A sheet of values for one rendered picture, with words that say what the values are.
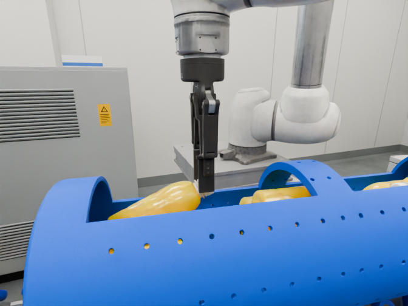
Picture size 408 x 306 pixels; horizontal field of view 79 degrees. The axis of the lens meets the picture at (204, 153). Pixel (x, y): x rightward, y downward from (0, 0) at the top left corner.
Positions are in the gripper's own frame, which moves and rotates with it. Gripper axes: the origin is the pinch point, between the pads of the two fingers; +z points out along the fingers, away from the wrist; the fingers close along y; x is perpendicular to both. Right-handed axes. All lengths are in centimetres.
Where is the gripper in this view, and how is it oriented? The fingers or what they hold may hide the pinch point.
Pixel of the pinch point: (203, 170)
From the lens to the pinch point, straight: 47.5
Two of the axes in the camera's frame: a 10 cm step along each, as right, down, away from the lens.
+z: 0.1, 9.5, 3.0
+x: 9.7, -0.7, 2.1
